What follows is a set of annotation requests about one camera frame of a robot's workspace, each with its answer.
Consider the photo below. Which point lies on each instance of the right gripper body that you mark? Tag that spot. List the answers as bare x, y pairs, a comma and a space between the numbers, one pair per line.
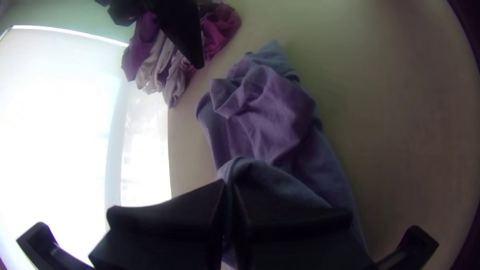
122, 11

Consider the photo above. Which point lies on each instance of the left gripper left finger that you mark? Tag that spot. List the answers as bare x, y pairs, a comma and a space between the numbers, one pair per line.
172, 228

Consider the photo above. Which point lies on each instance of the dark t-shirt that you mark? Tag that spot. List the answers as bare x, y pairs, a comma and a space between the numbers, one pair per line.
270, 123

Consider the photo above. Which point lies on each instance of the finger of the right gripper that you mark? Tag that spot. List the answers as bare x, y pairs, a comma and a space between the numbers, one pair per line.
183, 30

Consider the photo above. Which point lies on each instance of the heap of clothes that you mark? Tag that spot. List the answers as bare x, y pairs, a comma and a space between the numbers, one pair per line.
165, 71

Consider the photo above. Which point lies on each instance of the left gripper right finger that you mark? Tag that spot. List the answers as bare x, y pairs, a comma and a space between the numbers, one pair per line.
288, 240

